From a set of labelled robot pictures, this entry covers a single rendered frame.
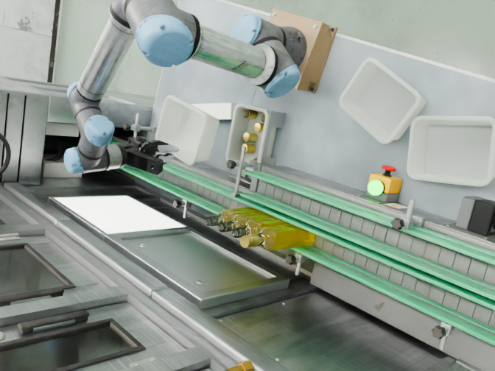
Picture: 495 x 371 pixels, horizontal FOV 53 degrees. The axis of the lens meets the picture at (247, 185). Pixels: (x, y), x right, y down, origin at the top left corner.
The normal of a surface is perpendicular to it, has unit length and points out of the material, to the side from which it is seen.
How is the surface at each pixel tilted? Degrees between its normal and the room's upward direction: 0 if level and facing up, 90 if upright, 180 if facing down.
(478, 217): 0
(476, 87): 0
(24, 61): 90
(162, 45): 82
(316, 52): 90
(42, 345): 90
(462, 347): 0
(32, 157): 90
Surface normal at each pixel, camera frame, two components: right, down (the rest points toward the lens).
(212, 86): -0.70, 0.01
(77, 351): 0.18, -0.96
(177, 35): 0.32, 0.80
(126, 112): 0.69, 0.27
